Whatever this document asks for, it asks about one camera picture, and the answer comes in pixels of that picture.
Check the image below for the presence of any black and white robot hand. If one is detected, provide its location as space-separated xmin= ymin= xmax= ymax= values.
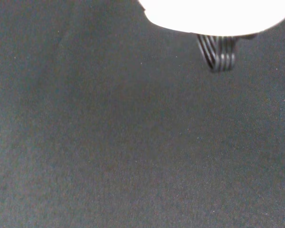
xmin=137 ymin=0 xmax=285 ymax=74

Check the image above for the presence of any black cloth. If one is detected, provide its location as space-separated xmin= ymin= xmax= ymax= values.
xmin=0 ymin=0 xmax=285 ymax=228

